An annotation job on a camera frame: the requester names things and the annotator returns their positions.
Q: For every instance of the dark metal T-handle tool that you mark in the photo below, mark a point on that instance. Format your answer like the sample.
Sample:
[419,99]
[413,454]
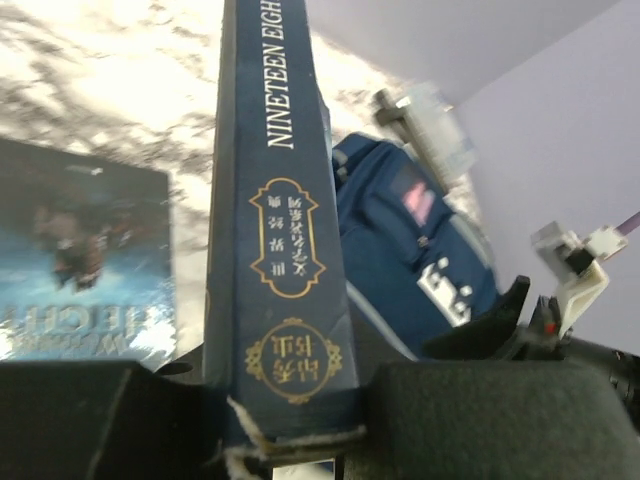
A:
[396,116]

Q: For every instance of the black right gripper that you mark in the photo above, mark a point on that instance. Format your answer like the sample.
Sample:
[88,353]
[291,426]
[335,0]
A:
[577,264]

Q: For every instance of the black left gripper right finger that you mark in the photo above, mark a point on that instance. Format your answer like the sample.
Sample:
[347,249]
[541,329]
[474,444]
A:
[494,420]

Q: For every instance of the Nineteen Eighty-Four blue book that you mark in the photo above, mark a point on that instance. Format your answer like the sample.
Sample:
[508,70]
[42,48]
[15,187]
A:
[279,363]

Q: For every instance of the navy blue student backpack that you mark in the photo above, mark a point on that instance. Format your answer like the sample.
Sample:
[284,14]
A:
[412,282]

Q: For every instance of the pink ruler in pocket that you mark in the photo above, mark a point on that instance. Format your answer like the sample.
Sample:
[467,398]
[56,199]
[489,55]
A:
[418,200]

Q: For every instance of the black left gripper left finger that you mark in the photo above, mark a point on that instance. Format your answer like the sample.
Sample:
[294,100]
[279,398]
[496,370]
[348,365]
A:
[100,420]

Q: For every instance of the dark book at bottom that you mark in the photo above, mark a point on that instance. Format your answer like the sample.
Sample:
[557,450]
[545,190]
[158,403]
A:
[86,259]

